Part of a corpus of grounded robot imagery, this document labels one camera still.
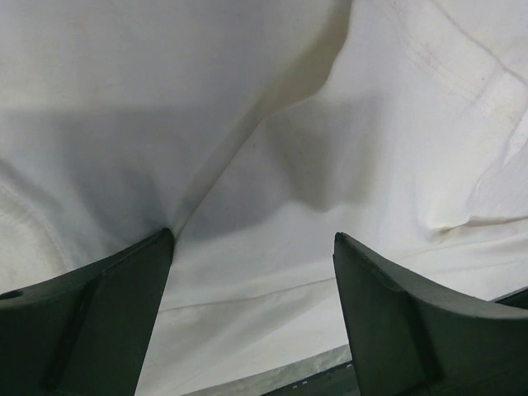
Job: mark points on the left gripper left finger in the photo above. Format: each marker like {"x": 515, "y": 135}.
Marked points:
{"x": 87, "y": 331}

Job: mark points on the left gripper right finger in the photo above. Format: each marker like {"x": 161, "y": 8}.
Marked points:
{"x": 409, "y": 335}

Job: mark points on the cream white t-shirt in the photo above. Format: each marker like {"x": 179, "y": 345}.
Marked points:
{"x": 256, "y": 131}

